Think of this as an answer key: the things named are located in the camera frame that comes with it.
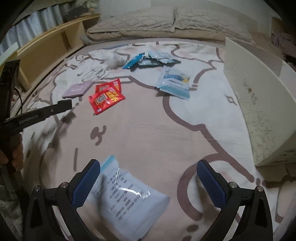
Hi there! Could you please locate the pink lavender card box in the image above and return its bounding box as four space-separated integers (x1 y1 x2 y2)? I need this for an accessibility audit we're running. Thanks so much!
62 81 93 98

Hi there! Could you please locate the white pouch with printed text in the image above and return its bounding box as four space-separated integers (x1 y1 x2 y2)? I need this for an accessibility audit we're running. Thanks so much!
89 155 170 240

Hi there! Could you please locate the red snack packet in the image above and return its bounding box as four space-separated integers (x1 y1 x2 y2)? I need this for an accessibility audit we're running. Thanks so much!
88 87 125 115
95 78 121 93

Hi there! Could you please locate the white cable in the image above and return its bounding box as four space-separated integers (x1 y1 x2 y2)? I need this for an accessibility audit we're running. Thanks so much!
81 66 110 82

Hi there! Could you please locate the grey fluffy ball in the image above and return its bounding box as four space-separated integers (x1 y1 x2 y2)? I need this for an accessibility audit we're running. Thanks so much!
106 52 126 69

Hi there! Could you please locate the blue foil packet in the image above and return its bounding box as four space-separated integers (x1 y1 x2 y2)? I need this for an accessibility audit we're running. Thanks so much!
122 53 145 69

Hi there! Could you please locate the large white blue pouch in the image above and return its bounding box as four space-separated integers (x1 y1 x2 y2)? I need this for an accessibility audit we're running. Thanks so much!
154 66 190 100

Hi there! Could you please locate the person's left hand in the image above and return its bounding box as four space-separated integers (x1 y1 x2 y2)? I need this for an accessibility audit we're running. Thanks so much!
1 133 23 171

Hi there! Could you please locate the wooden low shelf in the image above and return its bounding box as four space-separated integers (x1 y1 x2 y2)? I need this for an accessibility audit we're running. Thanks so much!
1 14 101 92

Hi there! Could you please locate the white cardboard shoe box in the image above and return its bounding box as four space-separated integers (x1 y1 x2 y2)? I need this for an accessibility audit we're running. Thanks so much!
224 38 295 166

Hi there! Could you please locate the cartoon-print white blanket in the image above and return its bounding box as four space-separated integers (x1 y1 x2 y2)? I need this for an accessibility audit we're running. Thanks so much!
22 41 291 240

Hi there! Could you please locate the pile of small blue packets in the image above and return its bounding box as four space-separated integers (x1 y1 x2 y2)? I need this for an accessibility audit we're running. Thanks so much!
138 50 181 67

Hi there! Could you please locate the pile of clothes on shelf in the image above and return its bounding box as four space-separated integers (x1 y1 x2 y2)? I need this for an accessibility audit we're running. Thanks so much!
271 26 295 58

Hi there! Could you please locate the left beige quilted pillow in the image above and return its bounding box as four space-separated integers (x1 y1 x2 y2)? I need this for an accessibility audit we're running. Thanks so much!
86 6 176 36

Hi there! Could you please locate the beige quilted pillow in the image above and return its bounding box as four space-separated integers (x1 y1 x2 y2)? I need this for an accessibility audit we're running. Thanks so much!
86 6 176 36
175 7 253 43

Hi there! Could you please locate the beige duvet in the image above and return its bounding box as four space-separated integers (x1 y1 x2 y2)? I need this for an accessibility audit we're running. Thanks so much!
79 5 273 46

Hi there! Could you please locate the right beige quilted pillow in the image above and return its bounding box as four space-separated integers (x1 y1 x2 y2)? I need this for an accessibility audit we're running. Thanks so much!
175 7 253 43

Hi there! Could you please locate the black cable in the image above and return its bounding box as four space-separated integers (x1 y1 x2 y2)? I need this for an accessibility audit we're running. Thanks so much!
10 87 24 117

